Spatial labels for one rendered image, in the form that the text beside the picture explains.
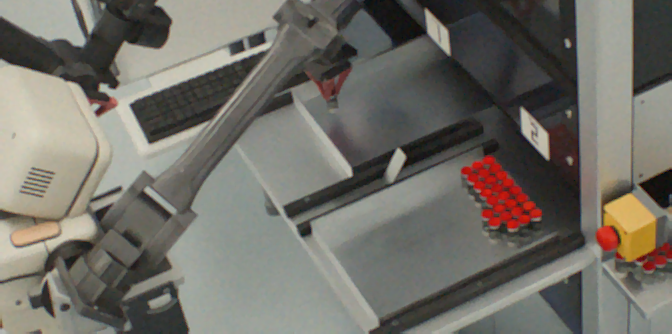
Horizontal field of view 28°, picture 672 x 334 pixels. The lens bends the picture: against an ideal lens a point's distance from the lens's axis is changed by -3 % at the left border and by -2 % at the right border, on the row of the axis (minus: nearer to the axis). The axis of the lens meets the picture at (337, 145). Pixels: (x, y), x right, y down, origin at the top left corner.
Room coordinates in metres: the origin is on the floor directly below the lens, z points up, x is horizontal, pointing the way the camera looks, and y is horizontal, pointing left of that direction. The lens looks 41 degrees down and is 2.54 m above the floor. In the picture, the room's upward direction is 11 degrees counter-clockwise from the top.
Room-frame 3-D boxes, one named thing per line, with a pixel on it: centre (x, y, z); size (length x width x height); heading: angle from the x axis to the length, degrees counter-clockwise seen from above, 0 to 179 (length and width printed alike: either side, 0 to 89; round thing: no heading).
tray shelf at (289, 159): (1.78, -0.12, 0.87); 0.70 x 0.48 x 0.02; 19
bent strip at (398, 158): (1.75, -0.04, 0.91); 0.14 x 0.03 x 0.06; 109
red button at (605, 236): (1.42, -0.39, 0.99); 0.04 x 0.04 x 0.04; 19
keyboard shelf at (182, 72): (2.25, 0.22, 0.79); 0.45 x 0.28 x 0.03; 107
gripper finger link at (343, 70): (1.99, -0.01, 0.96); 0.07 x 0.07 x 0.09; 35
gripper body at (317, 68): (1.99, -0.01, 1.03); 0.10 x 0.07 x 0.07; 125
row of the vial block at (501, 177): (1.65, -0.28, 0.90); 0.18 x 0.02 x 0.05; 19
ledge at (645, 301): (1.44, -0.48, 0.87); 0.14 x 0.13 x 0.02; 109
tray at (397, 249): (1.60, -0.13, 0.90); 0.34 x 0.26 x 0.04; 109
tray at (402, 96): (1.96, -0.14, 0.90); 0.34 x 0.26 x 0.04; 109
